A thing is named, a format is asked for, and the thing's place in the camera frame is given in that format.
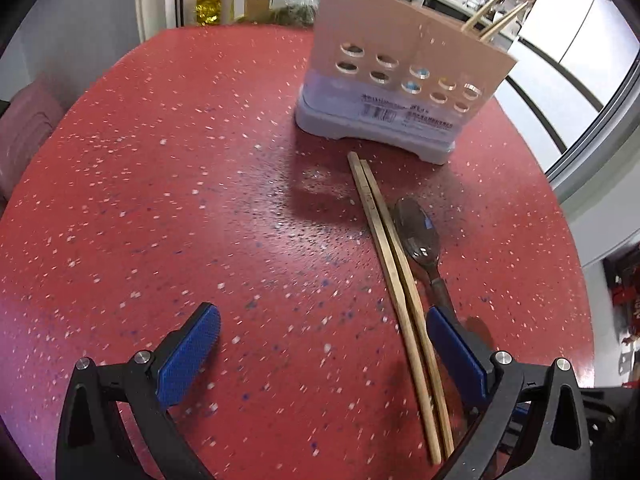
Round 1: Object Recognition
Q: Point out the yellow oil bottle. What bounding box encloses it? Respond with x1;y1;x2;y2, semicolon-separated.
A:
195;0;223;26

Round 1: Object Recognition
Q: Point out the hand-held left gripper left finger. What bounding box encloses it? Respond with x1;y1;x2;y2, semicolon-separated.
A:
56;302;222;480

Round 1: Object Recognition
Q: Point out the white refrigerator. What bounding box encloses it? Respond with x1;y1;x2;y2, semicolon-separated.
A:
510;0;640;181

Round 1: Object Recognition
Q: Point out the dark spoon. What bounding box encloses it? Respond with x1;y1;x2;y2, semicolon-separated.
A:
391;196;458;318

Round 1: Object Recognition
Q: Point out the wooden chopstick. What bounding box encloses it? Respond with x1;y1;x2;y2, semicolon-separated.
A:
360;159;456;458
477;1;531;41
347;152;443;466
461;0;509;33

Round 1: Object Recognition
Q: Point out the bag of green vegetables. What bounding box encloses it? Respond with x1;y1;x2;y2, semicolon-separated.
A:
272;0;321;26

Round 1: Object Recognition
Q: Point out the red fire extinguisher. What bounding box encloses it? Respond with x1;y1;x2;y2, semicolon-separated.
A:
602;245;640;351

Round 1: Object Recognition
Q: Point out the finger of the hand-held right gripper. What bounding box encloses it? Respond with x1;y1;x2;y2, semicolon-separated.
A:
494;401;533;457

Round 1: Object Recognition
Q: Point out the pink chair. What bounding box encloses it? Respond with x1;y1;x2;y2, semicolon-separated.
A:
0;80;63;201

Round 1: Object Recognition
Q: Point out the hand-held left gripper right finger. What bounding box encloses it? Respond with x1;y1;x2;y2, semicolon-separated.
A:
426;305;593;480

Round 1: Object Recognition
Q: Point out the beige plastic utensil holder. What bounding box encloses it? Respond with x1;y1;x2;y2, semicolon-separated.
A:
294;0;518;166

